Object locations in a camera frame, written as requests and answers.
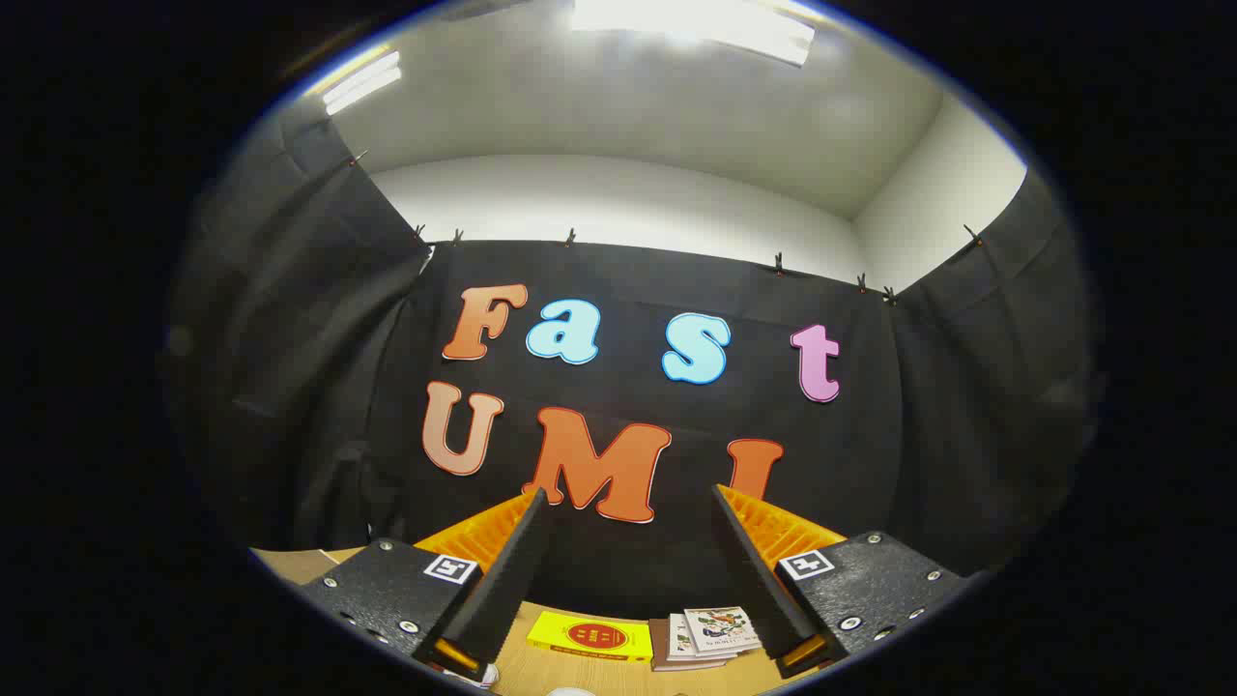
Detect white paperback book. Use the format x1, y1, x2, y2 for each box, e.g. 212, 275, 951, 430
669, 614, 737, 663

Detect thick yellow book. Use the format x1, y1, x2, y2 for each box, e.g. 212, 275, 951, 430
527, 611, 654, 663

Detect white illustrated cover book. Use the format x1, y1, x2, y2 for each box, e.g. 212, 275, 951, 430
683, 607, 762, 656

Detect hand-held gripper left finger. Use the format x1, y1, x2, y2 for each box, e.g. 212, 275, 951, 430
300, 486, 552, 685

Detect ceiling light panel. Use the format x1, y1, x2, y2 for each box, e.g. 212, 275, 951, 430
570, 0, 818, 67

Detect row of small black clips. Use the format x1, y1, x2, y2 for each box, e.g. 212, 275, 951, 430
348, 150, 985, 306

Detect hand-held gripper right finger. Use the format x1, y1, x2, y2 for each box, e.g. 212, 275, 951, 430
712, 483, 967, 678

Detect ceiling strip light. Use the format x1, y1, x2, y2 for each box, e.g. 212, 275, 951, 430
322, 50, 403, 117

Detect brown cover book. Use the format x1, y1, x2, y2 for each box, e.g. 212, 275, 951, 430
649, 619, 757, 673

